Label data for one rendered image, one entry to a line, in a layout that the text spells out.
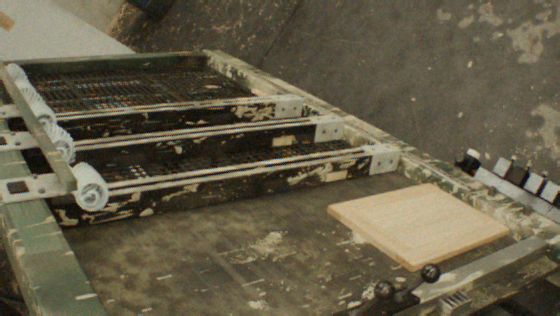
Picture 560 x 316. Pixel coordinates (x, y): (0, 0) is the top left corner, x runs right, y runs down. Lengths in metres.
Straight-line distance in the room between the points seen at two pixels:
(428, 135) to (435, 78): 0.33
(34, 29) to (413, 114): 3.04
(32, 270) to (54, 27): 3.87
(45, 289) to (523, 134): 2.24
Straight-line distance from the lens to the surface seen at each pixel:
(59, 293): 0.96
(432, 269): 1.04
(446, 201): 1.67
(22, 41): 4.75
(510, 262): 1.40
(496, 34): 3.06
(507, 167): 1.83
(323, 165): 1.61
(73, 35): 4.83
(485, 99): 2.89
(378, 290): 0.96
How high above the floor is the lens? 2.37
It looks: 43 degrees down
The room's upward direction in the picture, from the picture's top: 60 degrees counter-clockwise
